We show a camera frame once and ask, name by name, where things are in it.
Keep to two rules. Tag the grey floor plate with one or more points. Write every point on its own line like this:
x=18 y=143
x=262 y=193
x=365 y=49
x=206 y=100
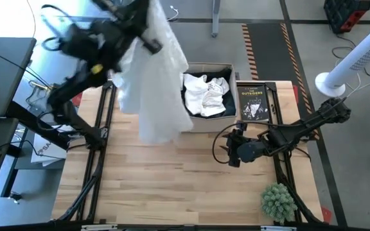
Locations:
x=237 y=76

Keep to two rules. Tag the white lace garment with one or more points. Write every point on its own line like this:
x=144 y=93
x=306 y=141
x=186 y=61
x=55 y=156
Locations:
x=153 y=96

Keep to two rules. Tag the black hazard-striped floor mat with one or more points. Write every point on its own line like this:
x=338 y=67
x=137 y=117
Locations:
x=268 y=48

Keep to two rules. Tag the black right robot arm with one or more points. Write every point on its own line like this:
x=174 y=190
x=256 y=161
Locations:
x=300 y=126

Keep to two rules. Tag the white printed t-shirt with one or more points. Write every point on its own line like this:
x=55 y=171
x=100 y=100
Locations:
x=204 y=96

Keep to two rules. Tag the black frame rail with brackets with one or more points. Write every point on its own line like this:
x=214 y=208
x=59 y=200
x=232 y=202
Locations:
x=172 y=228

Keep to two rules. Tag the black aluminium table frame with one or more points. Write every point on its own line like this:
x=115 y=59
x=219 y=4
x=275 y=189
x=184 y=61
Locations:
x=92 y=179

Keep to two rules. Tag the black paperback book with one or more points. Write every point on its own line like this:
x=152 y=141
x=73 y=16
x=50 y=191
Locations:
x=253 y=102

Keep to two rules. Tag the black and red crate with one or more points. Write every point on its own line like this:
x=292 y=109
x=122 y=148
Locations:
x=345 y=14

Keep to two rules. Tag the white printed paper bag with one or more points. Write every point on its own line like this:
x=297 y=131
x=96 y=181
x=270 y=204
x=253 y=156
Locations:
x=48 y=155

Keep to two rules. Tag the white tower fan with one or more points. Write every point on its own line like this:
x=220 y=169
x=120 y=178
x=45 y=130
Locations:
x=355 y=59

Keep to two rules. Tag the small green artificial plant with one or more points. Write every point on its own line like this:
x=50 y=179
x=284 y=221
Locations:
x=278 y=202

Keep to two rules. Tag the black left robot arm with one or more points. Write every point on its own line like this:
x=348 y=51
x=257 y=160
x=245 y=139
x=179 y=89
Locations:
x=75 y=45

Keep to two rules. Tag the cardboard box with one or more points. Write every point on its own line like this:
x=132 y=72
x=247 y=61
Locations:
x=214 y=125

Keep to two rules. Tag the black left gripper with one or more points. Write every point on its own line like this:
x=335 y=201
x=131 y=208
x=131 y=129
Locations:
x=128 y=22

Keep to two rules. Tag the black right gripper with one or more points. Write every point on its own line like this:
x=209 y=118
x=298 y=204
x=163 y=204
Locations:
x=250 y=150

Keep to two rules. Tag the black caster foot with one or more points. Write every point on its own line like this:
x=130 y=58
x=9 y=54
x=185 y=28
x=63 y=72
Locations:
x=15 y=197

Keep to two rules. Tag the red table clamp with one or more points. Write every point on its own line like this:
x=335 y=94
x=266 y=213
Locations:
x=326 y=214
x=79 y=97

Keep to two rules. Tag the grey desk leg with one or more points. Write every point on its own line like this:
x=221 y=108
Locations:
x=216 y=17

